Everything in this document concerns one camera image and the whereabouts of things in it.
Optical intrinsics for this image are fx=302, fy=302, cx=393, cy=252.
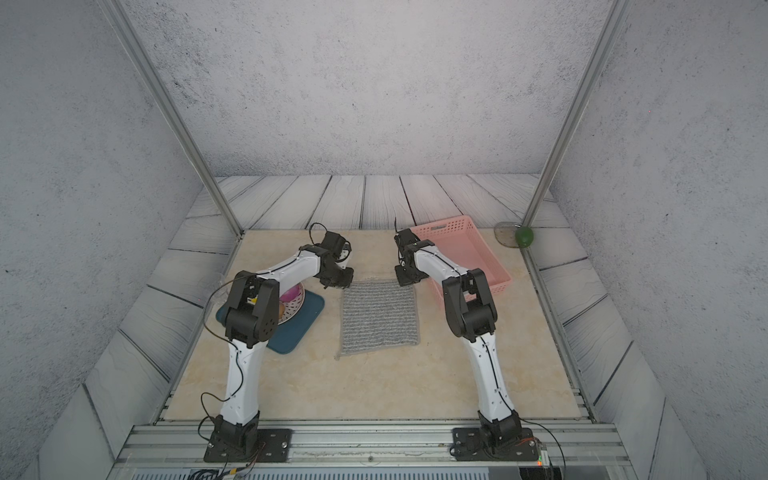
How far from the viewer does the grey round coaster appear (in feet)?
3.91

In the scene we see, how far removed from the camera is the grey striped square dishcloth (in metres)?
0.92

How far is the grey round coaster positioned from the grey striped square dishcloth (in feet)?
1.41
